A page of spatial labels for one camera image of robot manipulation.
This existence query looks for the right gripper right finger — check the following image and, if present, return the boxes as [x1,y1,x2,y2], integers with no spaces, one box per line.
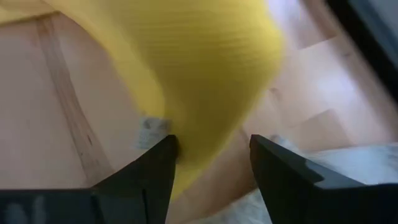
[249,134,365,224]

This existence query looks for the yellow microfiber towel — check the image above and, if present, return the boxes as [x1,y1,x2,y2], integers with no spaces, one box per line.
[0,0,285,200]

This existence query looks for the grey microfiber towel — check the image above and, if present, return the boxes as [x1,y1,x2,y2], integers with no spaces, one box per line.
[186,134,398,224]

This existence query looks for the black aluminium table frame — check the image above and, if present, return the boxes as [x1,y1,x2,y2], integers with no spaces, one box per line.
[325,0,398,104]

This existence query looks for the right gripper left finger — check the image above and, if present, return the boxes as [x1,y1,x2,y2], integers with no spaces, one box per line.
[91,134,180,224]

